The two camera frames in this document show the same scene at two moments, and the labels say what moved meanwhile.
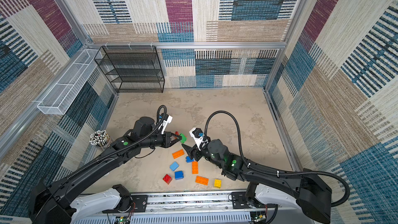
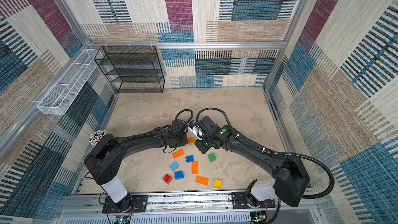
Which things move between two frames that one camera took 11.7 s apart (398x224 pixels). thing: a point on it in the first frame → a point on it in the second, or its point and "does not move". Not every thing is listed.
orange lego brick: x=195 y=167 does not move
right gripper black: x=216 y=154 → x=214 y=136
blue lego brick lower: x=179 y=175 does not move
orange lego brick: x=178 y=154 does not move
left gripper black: x=167 y=138 → x=185 y=136
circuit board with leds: x=257 y=216 does not move
